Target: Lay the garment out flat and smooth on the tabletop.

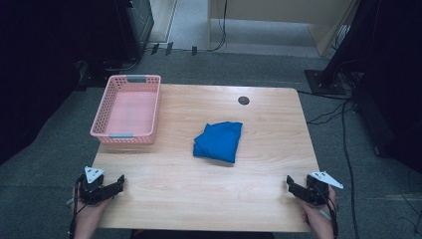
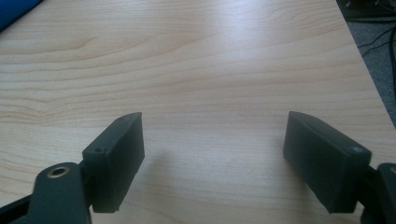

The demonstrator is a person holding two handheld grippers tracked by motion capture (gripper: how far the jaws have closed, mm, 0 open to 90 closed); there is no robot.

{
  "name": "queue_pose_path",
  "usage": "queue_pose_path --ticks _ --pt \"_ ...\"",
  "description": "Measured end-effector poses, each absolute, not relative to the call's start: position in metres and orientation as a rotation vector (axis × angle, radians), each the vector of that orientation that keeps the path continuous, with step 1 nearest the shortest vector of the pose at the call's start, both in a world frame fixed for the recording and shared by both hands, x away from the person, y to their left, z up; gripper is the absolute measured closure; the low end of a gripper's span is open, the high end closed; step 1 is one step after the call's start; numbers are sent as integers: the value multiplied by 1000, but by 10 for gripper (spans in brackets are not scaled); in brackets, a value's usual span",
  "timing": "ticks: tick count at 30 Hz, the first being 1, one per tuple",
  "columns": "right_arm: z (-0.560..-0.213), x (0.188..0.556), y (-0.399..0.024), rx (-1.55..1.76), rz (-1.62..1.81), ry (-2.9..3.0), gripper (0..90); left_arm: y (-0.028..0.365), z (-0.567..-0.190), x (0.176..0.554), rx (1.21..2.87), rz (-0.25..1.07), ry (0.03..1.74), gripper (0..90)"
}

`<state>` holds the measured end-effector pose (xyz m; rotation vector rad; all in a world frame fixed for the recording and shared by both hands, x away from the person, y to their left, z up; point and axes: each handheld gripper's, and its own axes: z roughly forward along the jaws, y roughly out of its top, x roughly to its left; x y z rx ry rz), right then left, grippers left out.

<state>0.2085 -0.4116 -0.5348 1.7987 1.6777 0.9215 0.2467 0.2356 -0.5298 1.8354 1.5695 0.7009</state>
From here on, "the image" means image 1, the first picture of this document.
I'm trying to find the black floor cable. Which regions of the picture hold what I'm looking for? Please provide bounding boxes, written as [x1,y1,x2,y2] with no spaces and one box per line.
[296,89,362,239]

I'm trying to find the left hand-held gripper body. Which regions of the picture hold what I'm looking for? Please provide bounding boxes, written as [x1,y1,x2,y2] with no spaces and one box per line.
[79,165,111,205]

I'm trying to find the black stand base plate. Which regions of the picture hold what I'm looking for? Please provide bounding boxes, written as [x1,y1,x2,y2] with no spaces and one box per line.
[304,69,348,97]

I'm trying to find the dark curtain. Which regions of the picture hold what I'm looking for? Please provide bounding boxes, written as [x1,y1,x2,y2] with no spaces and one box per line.
[0,0,130,166]
[351,0,422,174]

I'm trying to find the black cabinet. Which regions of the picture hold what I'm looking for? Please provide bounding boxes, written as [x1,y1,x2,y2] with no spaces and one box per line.
[113,0,155,62]

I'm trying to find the pink plastic basket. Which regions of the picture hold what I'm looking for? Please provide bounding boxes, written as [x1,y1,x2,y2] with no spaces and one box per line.
[90,74,162,146]

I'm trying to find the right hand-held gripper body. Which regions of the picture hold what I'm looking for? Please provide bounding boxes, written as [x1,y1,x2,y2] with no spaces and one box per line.
[305,170,344,207]

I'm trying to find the person's right hand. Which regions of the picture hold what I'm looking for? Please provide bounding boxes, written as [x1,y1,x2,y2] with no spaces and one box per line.
[300,185,337,232]

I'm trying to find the right hand-held gripper cable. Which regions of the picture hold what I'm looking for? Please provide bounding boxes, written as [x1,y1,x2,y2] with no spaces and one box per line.
[312,182,340,239]

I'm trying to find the left hand-held gripper cable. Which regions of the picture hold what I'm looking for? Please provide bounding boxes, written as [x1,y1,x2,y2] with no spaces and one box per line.
[67,174,87,239]

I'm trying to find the blue printed t-shirt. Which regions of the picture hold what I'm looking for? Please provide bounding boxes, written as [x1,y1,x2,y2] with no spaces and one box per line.
[192,120,244,164]

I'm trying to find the person's left hand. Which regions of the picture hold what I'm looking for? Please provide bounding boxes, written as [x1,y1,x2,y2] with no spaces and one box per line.
[71,187,112,230]

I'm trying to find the beige wooden partition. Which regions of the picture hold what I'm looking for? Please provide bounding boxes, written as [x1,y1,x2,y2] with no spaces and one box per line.
[207,0,361,57]

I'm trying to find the hanging black cable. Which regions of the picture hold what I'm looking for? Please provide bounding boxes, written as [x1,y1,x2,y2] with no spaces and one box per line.
[206,0,230,53]

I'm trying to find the hand-held gripper cable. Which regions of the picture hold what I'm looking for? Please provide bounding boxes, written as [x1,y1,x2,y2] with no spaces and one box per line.
[312,182,340,239]
[67,174,87,239]

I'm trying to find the black stand pole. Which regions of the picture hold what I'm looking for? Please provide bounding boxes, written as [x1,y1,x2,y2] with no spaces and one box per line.
[321,0,372,85]

